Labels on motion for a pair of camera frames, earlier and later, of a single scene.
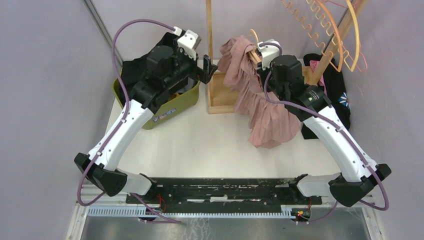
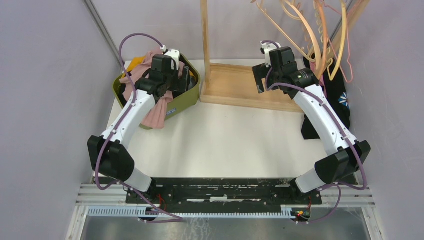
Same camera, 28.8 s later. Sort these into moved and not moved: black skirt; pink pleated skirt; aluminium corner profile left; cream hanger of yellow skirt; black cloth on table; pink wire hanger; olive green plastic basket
Moved: pink pleated skirt; pink wire hanger; black skirt; cream hanger of yellow skirt
Not moved: aluminium corner profile left; black cloth on table; olive green plastic basket
